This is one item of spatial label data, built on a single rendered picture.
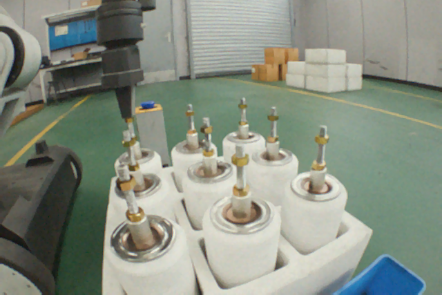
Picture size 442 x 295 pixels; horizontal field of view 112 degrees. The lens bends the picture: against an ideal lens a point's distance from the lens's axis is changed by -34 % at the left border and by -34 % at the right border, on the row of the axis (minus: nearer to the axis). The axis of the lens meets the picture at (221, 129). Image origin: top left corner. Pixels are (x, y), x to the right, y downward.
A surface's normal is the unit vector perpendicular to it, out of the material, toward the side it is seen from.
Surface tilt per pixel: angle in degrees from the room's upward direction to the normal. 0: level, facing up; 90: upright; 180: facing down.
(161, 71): 90
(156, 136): 90
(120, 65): 90
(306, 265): 0
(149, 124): 90
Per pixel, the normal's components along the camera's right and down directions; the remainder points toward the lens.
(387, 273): -0.93, 0.13
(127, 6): 0.70, 0.18
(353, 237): -0.06, -0.95
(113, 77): 0.08, 0.29
